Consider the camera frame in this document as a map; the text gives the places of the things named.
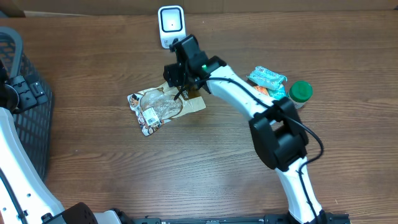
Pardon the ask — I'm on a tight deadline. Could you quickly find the grey plastic basket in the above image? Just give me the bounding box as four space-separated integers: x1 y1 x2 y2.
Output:
1 27 55 180

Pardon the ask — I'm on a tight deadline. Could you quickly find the green lid jar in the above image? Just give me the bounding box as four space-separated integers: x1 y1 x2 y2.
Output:
289 80 313 109

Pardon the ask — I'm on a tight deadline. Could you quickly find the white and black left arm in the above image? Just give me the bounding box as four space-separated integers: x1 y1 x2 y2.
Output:
1 65 121 224

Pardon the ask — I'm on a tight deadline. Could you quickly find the teal tissue pack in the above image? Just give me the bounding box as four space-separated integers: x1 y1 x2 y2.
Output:
267 84 287 100

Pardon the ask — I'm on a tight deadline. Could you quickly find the orange tissue pack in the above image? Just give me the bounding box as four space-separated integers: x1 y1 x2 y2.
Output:
254 85 269 96

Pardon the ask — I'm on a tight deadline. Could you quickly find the teal wipes packet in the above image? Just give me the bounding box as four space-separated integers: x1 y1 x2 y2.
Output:
247 66 287 90

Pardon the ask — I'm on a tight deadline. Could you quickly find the white barcode scanner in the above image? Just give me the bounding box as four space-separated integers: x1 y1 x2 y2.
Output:
157 5 187 49

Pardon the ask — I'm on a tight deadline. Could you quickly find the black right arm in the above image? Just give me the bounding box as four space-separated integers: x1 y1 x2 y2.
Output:
164 35 324 223

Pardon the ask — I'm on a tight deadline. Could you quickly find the clear plastic bag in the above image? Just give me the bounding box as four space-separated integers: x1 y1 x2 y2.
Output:
127 82 206 136

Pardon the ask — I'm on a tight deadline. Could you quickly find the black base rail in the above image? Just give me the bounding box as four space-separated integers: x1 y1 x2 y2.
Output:
116 211 351 224

